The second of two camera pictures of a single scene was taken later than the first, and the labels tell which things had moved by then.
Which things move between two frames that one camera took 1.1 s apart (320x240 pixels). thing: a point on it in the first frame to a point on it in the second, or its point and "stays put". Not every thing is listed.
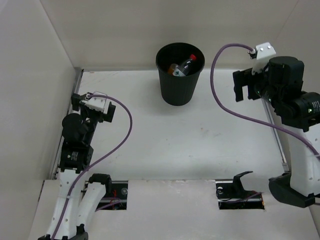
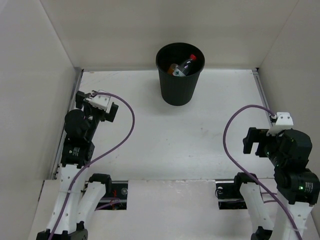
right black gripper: x=241 y=78 to x=255 y=135
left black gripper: x=93 y=113 stays put
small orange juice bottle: x=172 y=68 stays put
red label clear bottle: x=183 y=69 stays put
